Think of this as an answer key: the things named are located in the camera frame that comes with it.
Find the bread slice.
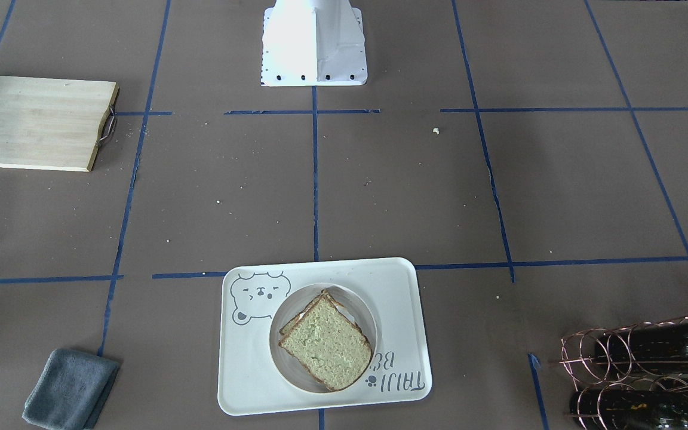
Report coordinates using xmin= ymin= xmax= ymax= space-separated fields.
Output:
xmin=279 ymin=289 xmax=355 ymax=338
xmin=278 ymin=299 xmax=373 ymax=392

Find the white round plate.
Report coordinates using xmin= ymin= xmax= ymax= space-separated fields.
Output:
xmin=269 ymin=283 xmax=379 ymax=394

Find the white bear tray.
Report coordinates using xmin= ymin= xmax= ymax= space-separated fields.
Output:
xmin=217 ymin=257 xmax=432 ymax=416

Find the bread slice under egg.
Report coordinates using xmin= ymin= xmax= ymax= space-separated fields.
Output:
xmin=279 ymin=289 xmax=355 ymax=338

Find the dark wine bottle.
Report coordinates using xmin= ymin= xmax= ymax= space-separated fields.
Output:
xmin=570 ymin=388 xmax=688 ymax=429
xmin=594 ymin=322 xmax=688 ymax=376

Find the grey folded cloth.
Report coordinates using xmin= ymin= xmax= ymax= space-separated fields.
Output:
xmin=22 ymin=348 xmax=120 ymax=429

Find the wooden cutting board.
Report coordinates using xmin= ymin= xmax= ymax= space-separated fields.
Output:
xmin=0 ymin=76 xmax=118 ymax=172

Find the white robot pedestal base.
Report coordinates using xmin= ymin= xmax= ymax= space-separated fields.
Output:
xmin=260 ymin=1 xmax=368 ymax=87

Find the copper wire bottle rack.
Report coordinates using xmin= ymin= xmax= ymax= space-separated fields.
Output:
xmin=559 ymin=316 xmax=688 ymax=429

